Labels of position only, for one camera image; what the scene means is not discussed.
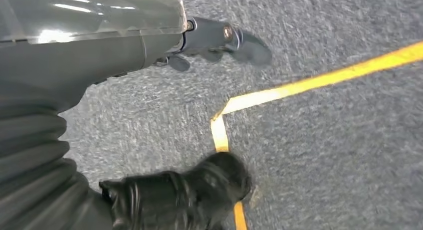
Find yellow floor tape square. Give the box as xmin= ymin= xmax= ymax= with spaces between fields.
xmin=210 ymin=40 xmax=423 ymax=230

